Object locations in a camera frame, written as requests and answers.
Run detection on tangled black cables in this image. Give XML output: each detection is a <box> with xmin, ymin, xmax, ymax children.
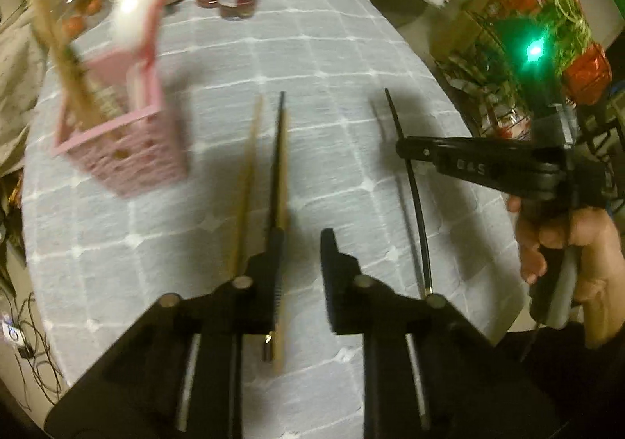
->
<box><xmin>0</xmin><ymin>290</ymin><xmax>66</xmax><ymax>403</ymax></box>

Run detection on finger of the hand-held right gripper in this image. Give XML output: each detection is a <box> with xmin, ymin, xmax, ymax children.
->
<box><xmin>395</xmin><ymin>135</ymin><xmax>544</xmax><ymax>192</ymax></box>

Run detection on white plastic spoon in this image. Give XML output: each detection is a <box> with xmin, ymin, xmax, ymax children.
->
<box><xmin>107</xmin><ymin>0</ymin><xmax>163</xmax><ymax>55</ymax></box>

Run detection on wooden chopstick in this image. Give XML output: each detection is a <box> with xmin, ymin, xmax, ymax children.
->
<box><xmin>46</xmin><ymin>29</ymin><xmax>107</xmax><ymax>128</ymax></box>
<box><xmin>270</xmin><ymin>111</ymin><xmax>293</xmax><ymax>374</ymax></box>
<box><xmin>225</xmin><ymin>94</ymin><xmax>266</xmax><ymax>282</ymax></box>
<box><xmin>22</xmin><ymin>0</ymin><xmax>69</xmax><ymax>73</ymax></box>

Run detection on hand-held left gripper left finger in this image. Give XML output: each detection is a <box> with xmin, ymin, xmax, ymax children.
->
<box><xmin>44</xmin><ymin>227</ymin><xmax>287</xmax><ymax>439</ymax></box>

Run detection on grey checked tablecloth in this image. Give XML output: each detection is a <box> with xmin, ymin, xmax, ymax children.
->
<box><xmin>22</xmin><ymin>0</ymin><xmax>526</xmax><ymax>392</ymax></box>

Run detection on black wire rack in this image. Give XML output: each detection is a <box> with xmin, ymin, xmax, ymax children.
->
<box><xmin>430</xmin><ymin>0</ymin><xmax>625</xmax><ymax>149</ymax></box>

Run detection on colourful packets in rack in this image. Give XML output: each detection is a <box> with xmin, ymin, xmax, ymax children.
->
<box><xmin>439</xmin><ymin>0</ymin><xmax>615</xmax><ymax>142</ymax></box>

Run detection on person's right hand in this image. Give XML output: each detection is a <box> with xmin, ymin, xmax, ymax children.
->
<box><xmin>506</xmin><ymin>195</ymin><xmax>625</xmax><ymax>350</ymax></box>

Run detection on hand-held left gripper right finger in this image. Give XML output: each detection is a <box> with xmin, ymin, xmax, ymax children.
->
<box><xmin>320</xmin><ymin>227</ymin><xmax>570</xmax><ymax>439</ymax></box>

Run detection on black chopstick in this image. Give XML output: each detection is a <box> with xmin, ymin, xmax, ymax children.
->
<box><xmin>384</xmin><ymin>87</ymin><xmax>437</xmax><ymax>298</ymax></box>
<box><xmin>262</xmin><ymin>91</ymin><xmax>288</xmax><ymax>362</ymax></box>

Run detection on pink perforated basket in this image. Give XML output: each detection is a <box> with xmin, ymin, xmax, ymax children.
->
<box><xmin>51</xmin><ymin>50</ymin><xmax>191</xmax><ymax>198</ymax></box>

